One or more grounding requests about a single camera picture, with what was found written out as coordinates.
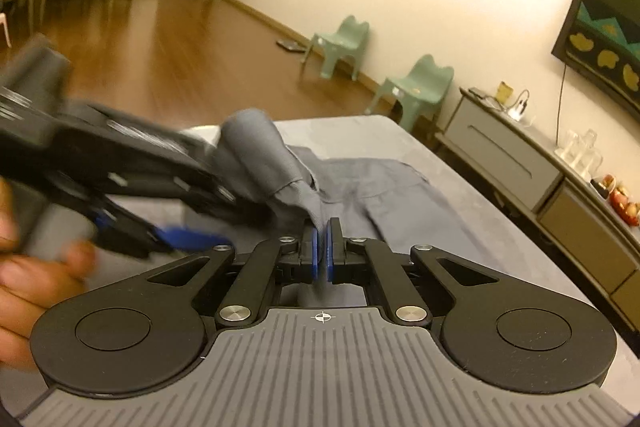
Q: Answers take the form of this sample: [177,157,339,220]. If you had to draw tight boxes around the grey garment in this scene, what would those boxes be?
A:
[19,107,507,308]

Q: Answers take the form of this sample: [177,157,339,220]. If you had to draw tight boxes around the person's left hand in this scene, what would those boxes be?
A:
[0,182,96,372]

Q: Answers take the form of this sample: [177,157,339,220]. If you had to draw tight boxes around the green plastic chair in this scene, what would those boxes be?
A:
[300,15,370,81]
[364,54,454,133]

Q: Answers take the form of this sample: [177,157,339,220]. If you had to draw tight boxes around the long grey brown sideboard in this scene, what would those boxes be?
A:
[436,90,639,336]

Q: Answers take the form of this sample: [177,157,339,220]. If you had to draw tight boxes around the white power strip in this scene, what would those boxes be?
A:
[506,89,530,122]

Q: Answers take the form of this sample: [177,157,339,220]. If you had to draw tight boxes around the clear glass jars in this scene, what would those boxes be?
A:
[554,129,603,183]

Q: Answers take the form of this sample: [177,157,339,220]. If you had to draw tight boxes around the red fruit bowl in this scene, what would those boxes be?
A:
[602,174,639,228]

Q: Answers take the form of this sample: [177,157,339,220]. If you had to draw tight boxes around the dark patterned wall tapestry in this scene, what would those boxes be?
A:
[552,0,640,119]

